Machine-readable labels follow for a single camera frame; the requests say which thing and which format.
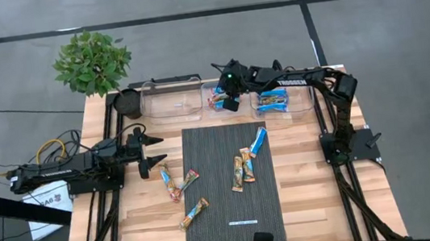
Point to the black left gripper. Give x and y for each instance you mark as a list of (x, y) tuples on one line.
[(134, 153)]

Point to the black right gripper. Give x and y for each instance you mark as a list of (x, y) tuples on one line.
[(231, 104)]

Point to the light blue granola bar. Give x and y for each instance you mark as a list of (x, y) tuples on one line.
[(257, 142), (218, 91)]

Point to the red and green granola bar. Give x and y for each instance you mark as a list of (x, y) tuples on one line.
[(187, 179), (213, 101)]

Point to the blue wrapper granola bar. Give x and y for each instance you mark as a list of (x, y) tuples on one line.
[(272, 108), (273, 93)]

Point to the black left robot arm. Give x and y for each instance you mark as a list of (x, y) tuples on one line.
[(62, 170)]

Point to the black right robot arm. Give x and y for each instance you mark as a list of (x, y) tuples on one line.
[(295, 81)]

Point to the small clear plastic bin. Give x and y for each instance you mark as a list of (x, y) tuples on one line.
[(246, 106)]

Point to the large clear plastic bin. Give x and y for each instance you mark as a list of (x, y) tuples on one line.
[(172, 101), (302, 98)]

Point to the dark grey woven placemat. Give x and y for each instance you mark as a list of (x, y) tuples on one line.
[(217, 209)]

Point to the green plant in black pot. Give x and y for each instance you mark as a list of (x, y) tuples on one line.
[(91, 63)]

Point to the white corner sticker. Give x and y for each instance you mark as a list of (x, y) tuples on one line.
[(336, 66)]

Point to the white cardboard box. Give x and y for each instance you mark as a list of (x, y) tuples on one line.
[(51, 198)]

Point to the white label strip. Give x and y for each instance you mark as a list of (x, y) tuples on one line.
[(243, 222)]

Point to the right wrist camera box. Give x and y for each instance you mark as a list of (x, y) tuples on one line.
[(229, 76)]

